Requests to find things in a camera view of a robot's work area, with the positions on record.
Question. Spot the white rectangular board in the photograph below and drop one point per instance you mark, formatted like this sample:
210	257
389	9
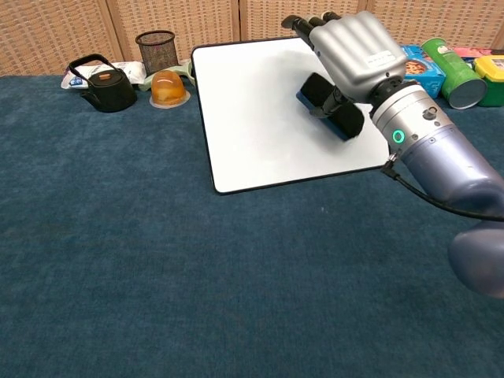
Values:
252	130

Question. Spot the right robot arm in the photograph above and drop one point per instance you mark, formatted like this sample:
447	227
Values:
441	157

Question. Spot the black mesh pen holder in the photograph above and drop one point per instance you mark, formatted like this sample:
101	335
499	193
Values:
156	51

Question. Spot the blue carpet table mat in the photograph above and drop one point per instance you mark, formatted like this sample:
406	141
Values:
157	256

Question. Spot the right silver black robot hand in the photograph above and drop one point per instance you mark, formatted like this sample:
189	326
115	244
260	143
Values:
354	51

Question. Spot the woven bamboo folding screen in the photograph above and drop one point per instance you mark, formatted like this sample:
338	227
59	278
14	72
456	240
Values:
59	35

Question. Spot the black teapot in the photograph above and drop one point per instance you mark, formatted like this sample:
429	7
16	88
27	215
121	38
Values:
108	92

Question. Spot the yellow lidded green box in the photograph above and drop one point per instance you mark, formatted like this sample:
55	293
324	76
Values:
492	78

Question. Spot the white blue snack bag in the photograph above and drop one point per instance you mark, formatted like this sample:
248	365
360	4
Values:
132	71

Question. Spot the pink blue cookie box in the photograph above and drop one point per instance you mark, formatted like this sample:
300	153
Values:
472	51

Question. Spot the green chips can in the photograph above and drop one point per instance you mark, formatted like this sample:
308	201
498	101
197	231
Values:
456	75

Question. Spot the orange jelly cup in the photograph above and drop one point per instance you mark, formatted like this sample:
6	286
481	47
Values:
168	90

